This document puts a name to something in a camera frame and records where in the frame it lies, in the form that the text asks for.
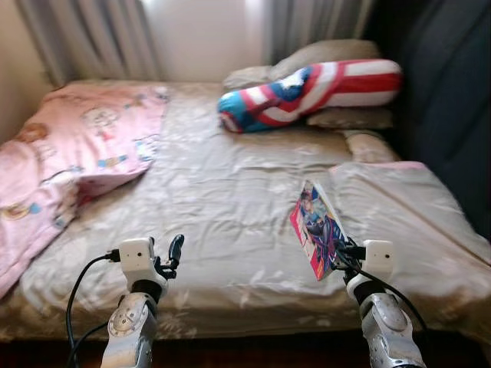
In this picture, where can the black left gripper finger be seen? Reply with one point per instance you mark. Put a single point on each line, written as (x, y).
(156, 248)
(176, 249)

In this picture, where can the colourful comic book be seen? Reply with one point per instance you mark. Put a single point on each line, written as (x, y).
(316, 230)

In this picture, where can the pink cartoon print blanket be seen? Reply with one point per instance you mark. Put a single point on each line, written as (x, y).
(69, 146)

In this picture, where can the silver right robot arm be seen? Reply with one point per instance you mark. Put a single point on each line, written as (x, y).
(387, 330)

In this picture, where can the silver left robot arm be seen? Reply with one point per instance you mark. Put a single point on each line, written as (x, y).
(130, 330)

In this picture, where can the bed with grey floral sheet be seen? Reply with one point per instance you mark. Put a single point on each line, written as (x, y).
(230, 207)

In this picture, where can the folded grey floral quilt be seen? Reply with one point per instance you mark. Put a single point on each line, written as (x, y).
(414, 222)

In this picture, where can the small beige cartoon pillow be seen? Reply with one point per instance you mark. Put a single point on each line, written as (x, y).
(372, 147)

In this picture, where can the stars and stripes bolster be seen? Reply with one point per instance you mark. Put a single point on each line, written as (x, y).
(345, 84)

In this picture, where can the dark upholstered headboard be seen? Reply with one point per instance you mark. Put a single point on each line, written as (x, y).
(445, 100)

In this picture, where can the bright window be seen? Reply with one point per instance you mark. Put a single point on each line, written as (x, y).
(203, 42)

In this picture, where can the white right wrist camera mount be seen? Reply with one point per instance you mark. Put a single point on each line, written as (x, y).
(377, 257)

